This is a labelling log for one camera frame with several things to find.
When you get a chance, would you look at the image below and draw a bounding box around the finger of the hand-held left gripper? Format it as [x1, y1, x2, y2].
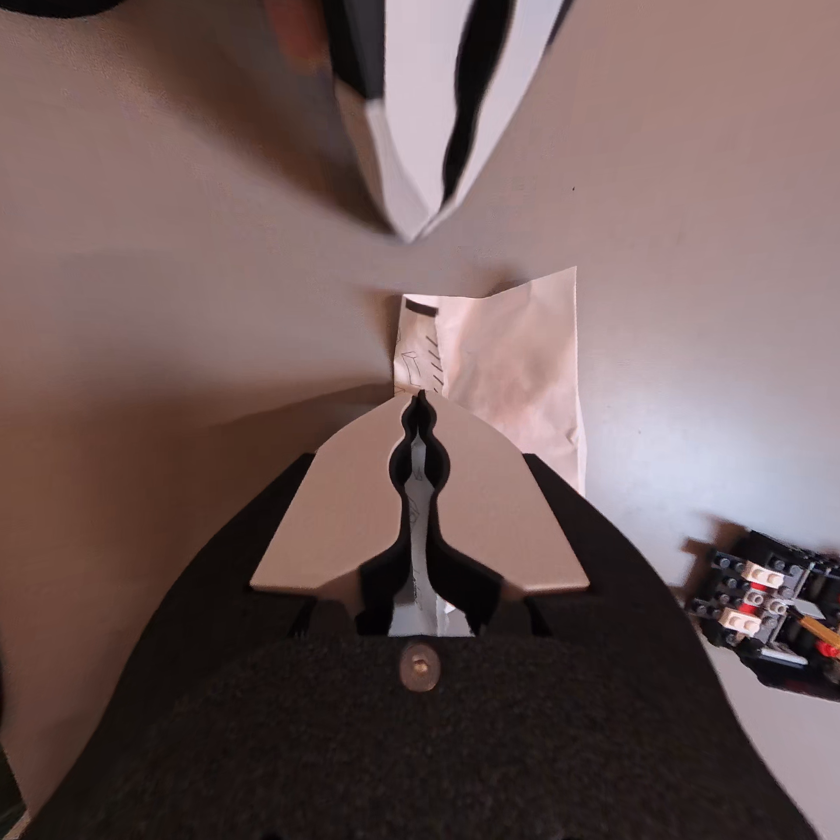
[441, 0, 571, 227]
[334, 0, 476, 246]

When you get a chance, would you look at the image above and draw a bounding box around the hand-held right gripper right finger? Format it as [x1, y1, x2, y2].
[420, 390, 590, 624]

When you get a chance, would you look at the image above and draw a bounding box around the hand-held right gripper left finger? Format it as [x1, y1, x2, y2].
[250, 392, 421, 620]

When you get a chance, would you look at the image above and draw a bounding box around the single printed paper bag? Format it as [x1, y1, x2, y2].
[390, 266, 589, 639]

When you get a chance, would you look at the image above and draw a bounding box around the partly built lego car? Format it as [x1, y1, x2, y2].
[682, 528, 840, 704]

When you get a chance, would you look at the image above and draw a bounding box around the person's left hand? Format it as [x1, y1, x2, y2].
[262, 0, 332, 69]

